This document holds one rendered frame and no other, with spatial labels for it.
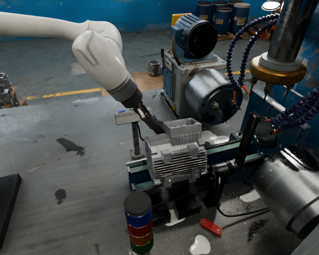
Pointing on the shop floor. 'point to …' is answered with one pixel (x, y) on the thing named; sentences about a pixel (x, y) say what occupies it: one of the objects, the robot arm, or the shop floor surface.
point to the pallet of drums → (225, 16)
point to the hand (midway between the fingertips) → (157, 128)
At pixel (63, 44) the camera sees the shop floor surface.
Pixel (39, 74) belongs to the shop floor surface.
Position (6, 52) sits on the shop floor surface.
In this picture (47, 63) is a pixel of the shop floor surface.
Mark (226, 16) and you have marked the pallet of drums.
